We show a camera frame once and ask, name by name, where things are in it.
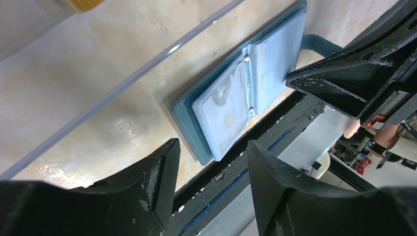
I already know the person in background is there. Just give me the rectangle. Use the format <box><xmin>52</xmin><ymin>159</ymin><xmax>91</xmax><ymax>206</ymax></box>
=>
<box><xmin>343</xmin><ymin>114</ymin><xmax>417</xmax><ymax>164</ymax></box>

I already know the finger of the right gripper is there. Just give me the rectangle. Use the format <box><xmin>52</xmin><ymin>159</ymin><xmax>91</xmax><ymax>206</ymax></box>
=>
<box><xmin>286</xmin><ymin>0</ymin><xmax>417</xmax><ymax>90</ymax></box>
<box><xmin>303</xmin><ymin>60</ymin><xmax>416</xmax><ymax>121</ymax></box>

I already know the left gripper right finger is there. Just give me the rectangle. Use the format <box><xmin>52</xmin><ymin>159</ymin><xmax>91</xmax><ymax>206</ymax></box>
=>
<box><xmin>247</xmin><ymin>140</ymin><xmax>417</xmax><ymax>236</ymax></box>

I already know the clear plastic box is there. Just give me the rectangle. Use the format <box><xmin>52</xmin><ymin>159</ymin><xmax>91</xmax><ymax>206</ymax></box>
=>
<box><xmin>0</xmin><ymin>0</ymin><xmax>239</xmax><ymax>172</ymax></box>

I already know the silver VIP card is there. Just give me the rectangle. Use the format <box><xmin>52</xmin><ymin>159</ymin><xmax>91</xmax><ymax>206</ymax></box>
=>
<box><xmin>192</xmin><ymin>60</ymin><xmax>250</xmax><ymax>161</ymax></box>

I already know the blue card holder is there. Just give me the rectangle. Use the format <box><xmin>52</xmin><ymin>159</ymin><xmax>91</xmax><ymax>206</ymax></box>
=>
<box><xmin>172</xmin><ymin>0</ymin><xmax>341</xmax><ymax>165</ymax></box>

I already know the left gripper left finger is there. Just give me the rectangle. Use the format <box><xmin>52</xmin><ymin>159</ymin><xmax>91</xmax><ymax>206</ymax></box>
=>
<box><xmin>0</xmin><ymin>138</ymin><xmax>180</xmax><ymax>236</ymax></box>

